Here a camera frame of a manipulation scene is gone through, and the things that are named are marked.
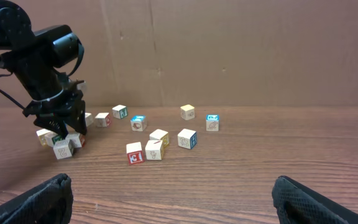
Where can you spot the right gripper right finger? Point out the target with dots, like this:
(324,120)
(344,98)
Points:
(298,204)

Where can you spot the wooden block red three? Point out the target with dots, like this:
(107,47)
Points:
(77,138)

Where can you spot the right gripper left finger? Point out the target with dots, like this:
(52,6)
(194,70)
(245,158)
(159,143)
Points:
(49,202)

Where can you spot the yellow top wooden block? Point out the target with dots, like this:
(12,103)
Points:
(187,112)

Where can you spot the wooden block number two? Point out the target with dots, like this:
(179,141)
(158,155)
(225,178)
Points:
(63,149)

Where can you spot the wooden block number four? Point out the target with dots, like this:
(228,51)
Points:
(154,150)

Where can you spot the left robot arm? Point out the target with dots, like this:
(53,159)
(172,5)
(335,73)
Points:
(34,58)

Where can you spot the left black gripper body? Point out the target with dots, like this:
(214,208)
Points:
(56,106)

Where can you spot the wooden block far top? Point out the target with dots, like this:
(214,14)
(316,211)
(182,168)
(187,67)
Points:
(119,111)

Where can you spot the wooden block red thirteen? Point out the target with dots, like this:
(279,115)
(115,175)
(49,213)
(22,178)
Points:
(134,153)

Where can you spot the wooden block yellow side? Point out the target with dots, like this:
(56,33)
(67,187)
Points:
(162,135)

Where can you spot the wooden block blue side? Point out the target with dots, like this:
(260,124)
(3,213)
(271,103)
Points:
(89,119)

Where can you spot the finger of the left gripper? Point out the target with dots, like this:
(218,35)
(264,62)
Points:
(76,117)
(55,124)

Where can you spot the cardboard backdrop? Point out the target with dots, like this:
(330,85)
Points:
(212,53)

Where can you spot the wooden block yellow edge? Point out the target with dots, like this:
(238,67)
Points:
(41,136)

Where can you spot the plain wooden block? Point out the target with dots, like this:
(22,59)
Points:
(102,120)

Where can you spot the wooden block blue H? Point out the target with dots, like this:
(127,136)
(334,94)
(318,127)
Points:
(187,138)

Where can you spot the wooden block green edge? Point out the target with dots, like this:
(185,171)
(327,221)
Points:
(51,138)

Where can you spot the blue top block right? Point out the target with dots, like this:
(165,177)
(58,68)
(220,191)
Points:
(212,122)

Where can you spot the blue top wooden block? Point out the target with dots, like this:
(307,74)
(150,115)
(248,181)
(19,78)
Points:
(138,123)

